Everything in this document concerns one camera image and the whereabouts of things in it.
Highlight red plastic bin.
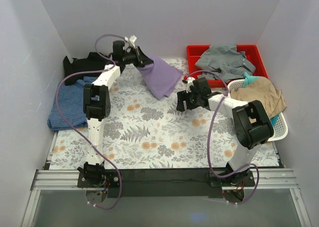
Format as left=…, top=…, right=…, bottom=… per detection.
left=186, top=45, right=268, bottom=87

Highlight floral patterned table mat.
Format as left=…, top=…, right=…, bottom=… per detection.
left=49, top=58, right=279, bottom=170

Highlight teal shirt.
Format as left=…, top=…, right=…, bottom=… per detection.
left=242, top=72, right=280, bottom=125

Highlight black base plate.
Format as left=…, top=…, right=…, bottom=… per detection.
left=77, top=168, right=256, bottom=198

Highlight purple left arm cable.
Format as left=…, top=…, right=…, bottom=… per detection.
left=57, top=34, right=123, bottom=210

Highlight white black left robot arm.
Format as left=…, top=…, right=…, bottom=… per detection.
left=78, top=36, right=153, bottom=188

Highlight grey shirt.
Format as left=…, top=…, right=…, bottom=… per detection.
left=195, top=44, right=256, bottom=82

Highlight blue checked folded shirt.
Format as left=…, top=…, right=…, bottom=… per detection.
left=47, top=77, right=96, bottom=132

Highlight white perforated laundry basket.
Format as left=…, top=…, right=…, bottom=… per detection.
left=228, top=79, right=288, bottom=142

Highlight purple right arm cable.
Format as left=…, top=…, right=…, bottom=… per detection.
left=184, top=70, right=260, bottom=206

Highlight aluminium front rail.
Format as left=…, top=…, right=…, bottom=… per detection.
left=22, top=168, right=311, bottom=227

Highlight black folded shirt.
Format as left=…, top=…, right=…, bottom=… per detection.
left=63, top=52, right=112, bottom=86

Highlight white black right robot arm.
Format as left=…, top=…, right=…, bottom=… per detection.
left=176, top=77, right=274, bottom=186

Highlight purple polo shirt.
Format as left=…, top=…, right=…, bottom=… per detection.
left=137, top=56, right=183, bottom=100

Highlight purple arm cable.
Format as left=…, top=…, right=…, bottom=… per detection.
left=184, top=70, right=260, bottom=206
left=57, top=34, right=123, bottom=210

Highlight beige shirt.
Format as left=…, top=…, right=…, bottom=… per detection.
left=229, top=77, right=288, bottom=119

